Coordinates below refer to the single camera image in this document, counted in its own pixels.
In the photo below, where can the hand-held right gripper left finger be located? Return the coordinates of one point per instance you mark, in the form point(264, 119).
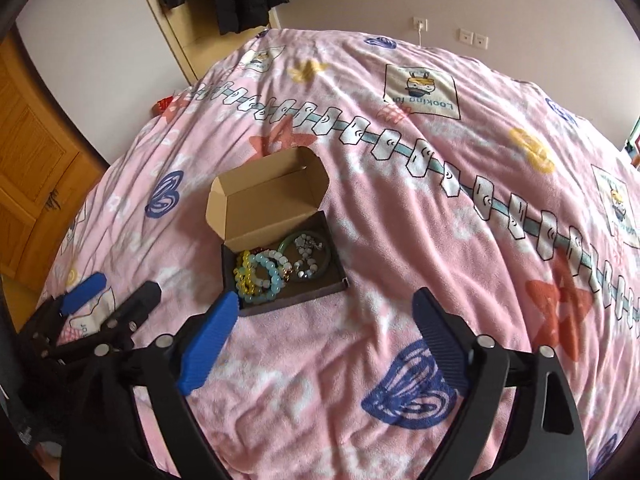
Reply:
point(207, 345)

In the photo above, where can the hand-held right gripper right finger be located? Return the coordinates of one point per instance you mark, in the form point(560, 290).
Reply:
point(442, 340)

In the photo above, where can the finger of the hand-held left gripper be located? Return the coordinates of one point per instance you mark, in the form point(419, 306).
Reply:
point(135, 304)
point(82, 292)

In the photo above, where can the green jade bangle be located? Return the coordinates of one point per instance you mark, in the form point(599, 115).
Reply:
point(286, 242)

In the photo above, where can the black cardboard box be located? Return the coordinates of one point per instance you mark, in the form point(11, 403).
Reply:
point(272, 210)

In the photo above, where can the orange wooden door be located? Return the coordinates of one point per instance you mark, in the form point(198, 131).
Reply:
point(35, 170)

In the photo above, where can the pink printed blanket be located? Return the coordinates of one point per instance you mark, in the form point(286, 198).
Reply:
point(380, 175)

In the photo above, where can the red paper item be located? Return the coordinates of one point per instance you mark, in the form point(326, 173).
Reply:
point(161, 105)

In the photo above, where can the light wooden door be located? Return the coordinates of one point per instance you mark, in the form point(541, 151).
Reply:
point(200, 45)

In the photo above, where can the wall socket with white plug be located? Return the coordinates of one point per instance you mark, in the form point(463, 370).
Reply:
point(421, 24)

